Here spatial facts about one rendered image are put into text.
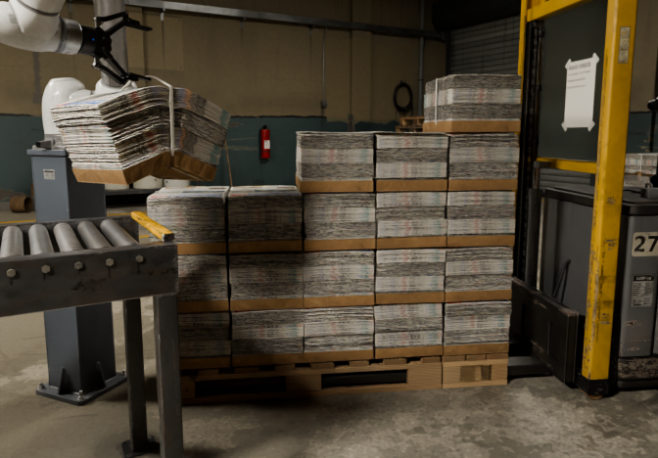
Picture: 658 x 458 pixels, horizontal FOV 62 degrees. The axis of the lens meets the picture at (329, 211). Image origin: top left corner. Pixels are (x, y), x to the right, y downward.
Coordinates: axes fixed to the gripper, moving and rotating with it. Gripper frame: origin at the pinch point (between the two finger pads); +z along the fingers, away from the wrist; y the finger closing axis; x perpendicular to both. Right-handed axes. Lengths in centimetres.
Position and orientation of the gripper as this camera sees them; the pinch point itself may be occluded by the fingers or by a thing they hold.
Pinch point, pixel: (145, 52)
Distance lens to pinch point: 175.4
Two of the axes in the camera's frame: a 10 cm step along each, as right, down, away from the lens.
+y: -0.7, 9.9, 1.0
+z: 6.4, -0.4, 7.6
